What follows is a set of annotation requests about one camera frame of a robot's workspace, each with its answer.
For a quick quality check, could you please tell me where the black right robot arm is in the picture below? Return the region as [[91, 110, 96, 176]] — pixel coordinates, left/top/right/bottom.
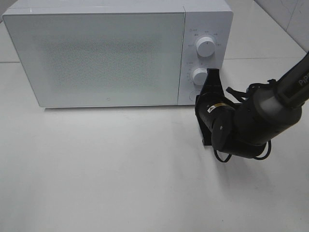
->
[[195, 56, 309, 160]]

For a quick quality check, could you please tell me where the white microwave knob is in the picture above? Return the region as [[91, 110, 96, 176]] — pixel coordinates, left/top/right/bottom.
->
[[191, 68, 208, 86], [196, 35, 216, 58]]

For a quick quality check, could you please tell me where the round white door release button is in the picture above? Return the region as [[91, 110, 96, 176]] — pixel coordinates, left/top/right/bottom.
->
[[189, 90, 200, 103]]

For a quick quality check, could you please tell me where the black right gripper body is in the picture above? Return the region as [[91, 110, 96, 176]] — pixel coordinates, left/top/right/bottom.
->
[[195, 90, 236, 147]]

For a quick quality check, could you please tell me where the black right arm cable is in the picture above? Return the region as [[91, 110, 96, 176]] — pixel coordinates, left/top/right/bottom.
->
[[212, 78, 277, 163]]

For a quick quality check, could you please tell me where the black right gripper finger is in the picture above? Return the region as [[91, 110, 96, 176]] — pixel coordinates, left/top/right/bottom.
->
[[202, 68, 223, 93]]

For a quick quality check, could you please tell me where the white microwave oven body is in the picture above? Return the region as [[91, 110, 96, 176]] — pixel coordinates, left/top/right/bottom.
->
[[2, 0, 233, 107]]

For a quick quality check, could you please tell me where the white microwave door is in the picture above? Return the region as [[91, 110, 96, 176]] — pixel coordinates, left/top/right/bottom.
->
[[4, 13, 184, 108]]

